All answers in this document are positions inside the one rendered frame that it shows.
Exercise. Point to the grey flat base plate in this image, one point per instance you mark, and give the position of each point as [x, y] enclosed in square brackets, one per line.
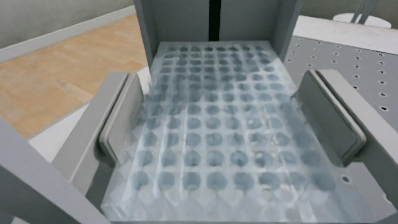
[373, 74]

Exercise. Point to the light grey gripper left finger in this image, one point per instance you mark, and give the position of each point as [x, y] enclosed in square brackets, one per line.
[100, 133]

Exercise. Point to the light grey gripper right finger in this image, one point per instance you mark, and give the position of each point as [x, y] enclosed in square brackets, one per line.
[354, 129]

